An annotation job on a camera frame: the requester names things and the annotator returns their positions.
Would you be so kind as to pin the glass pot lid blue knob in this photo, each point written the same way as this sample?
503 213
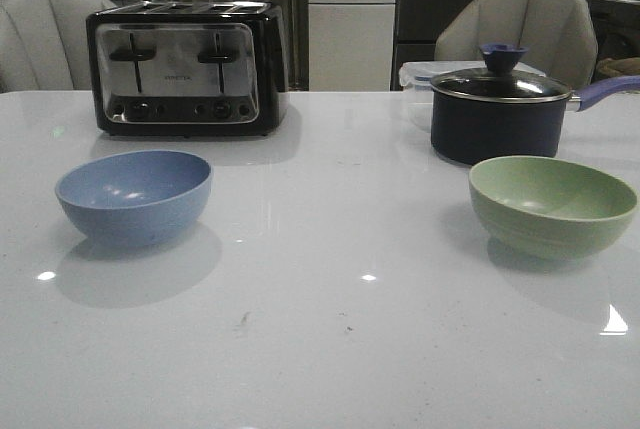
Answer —
499 80

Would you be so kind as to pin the black chrome four-slot toaster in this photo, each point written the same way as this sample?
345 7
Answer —
189 69

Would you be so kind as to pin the clear plastic food container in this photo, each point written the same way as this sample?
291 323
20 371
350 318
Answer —
414 80

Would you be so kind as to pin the beige chair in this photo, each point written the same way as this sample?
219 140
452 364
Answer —
559 35
44 44

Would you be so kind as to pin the dark blue saucepan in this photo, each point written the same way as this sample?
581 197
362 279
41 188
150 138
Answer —
469 131

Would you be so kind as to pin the blue bowl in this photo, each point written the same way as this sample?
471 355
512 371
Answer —
136 199

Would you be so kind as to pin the green bowl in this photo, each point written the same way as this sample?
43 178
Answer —
551 208

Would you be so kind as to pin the beige chair left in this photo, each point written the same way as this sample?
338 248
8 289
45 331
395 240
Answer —
44 44

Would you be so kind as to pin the white cabinet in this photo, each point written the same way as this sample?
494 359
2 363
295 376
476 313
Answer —
350 44

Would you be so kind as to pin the beige chair right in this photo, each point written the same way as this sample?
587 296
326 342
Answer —
559 35

